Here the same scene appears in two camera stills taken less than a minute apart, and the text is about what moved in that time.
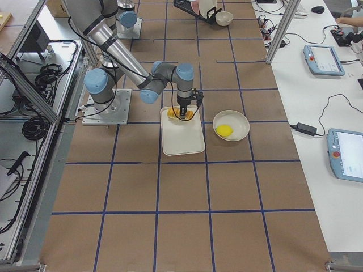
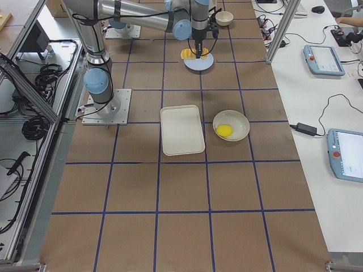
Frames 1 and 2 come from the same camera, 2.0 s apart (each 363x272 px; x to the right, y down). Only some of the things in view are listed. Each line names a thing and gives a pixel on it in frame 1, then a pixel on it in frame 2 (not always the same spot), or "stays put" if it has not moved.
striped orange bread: x=171 y=114 -> x=188 y=54
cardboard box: x=57 y=8 stays put
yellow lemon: x=224 y=130 stays put
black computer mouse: x=319 y=9 stays put
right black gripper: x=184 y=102 -> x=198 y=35
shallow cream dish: x=231 y=125 stays put
